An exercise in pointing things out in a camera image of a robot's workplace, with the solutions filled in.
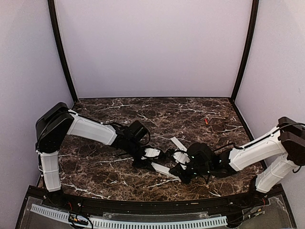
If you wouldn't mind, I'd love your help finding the black front frame rail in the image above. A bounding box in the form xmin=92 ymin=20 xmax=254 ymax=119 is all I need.
xmin=33 ymin=188 xmax=264 ymax=216

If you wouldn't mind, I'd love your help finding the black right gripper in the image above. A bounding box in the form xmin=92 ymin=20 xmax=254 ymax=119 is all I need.
xmin=170 ymin=161 xmax=212 ymax=185

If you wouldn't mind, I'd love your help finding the black frame post right rear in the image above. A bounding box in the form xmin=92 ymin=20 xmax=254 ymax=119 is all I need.
xmin=230 ymin=0 xmax=259 ymax=103

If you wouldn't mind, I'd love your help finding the white remote control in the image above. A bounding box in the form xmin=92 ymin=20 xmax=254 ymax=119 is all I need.
xmin=151 ymin=162 xmax=181 ymax=181

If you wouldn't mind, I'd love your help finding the black frame post left rear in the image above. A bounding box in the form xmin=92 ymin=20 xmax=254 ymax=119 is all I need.
xmin=47 ymin=0 xmax=78 ymax=103

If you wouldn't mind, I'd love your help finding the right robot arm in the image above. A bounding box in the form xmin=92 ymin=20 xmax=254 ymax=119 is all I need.
xmin=169 ymin=117 xmax=305 ymax=207

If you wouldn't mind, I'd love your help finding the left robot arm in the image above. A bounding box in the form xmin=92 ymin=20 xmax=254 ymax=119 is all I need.
xmin=35 ymin=102 xmax=165 ymax=208

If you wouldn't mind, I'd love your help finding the white battery cover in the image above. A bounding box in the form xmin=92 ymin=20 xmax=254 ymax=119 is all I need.
xmin=170 ymin=137 xmax=186 ymax=150

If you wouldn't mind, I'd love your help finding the black frame post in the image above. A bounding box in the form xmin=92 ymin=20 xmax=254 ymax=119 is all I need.
xmin=47 ymin=0 xmax=78 ymax=103
xmin=230 ymin=0 xmax=259 ymax=103

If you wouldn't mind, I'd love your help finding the white slotted cable duct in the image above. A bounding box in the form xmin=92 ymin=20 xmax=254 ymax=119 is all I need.
xmin=30 ymin=204 xmax=227 ymax=229

